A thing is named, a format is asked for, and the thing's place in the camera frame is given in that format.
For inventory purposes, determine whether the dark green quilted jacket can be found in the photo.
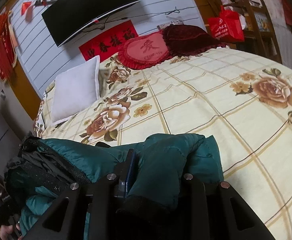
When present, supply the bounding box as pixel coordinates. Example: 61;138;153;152
4;133;224;239

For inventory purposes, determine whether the person's left hand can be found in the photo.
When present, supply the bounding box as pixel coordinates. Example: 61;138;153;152
0;225;14;240

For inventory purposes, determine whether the white square pillow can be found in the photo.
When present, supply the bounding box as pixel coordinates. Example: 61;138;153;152
51;55;100;125

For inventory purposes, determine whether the grey wardrobe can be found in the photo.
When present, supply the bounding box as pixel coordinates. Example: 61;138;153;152
0;81;33;176

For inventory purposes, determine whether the red heart-shaped cushion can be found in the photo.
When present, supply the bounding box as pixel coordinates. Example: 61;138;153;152
117;31;172;70

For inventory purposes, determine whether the red banner with characters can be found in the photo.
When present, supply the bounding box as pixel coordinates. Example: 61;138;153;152
79;20;138;62

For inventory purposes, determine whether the floral checked bed quilt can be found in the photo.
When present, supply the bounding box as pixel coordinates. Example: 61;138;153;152
35;48;292;239

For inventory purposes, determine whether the dark red velvet cushion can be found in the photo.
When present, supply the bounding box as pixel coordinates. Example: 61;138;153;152
161;24;226;56

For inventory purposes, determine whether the red hanging knot ornament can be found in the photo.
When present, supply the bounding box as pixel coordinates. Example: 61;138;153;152
0;11;17;81

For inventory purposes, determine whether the red plastic bag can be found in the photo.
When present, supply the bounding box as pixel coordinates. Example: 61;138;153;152
208;6;245;43

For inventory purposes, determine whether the wooden chair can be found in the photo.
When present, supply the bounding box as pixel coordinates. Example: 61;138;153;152
224;0;282;63

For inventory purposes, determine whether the wall-mounted black television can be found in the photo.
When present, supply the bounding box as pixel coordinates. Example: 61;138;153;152
42;0;140;47

